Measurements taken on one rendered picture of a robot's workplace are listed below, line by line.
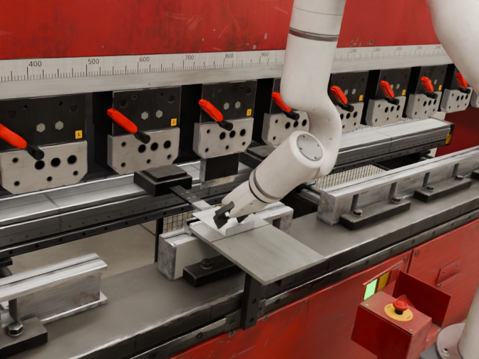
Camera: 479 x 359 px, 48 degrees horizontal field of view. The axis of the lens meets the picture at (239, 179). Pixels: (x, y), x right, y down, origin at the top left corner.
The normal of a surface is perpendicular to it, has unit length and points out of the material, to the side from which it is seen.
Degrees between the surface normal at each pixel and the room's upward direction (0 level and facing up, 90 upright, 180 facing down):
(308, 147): 40
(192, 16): 90
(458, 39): 102
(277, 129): 90
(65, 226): 90
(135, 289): 0
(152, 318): 0
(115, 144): 90
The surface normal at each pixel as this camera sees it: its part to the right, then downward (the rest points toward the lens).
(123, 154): 0.64, 0.36
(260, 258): 0.10, -0.92
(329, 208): -0.76, 0.18
